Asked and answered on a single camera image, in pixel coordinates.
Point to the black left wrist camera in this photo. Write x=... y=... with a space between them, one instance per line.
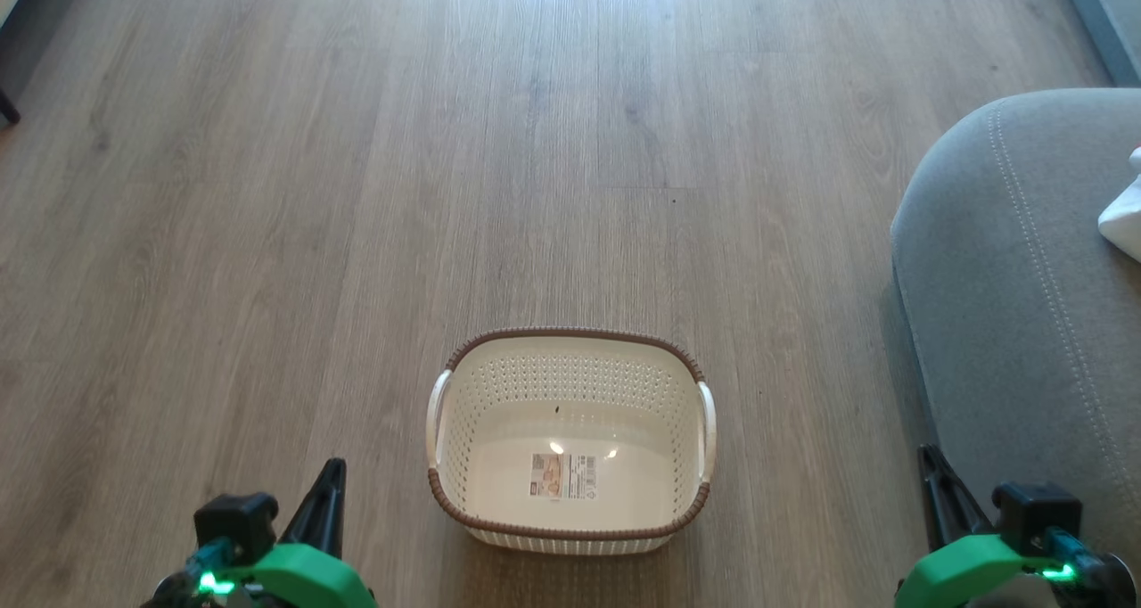
x=236 y=523

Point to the white cloth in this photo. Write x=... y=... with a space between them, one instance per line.
x=1125 y=220

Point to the dark furniture leg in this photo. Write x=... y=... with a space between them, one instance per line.
x=7 y=109

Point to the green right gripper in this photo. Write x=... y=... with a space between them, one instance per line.
x=958 y=577

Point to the grey fabric sofa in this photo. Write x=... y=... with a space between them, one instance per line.
x=1025 y=278

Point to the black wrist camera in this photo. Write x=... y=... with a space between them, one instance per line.
x=236 y=523
x=1034 y=510

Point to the paper label sticker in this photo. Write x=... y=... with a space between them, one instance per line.
x=563 y=476

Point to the grey skirting board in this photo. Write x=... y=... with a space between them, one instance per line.
x=1110 y=11

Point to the white plastic laundry basket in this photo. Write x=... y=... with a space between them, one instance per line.
x=570 y=367

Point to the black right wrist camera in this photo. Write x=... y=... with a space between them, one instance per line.
x=1034 y=510

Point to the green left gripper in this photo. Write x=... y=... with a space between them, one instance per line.
x=307 y=581

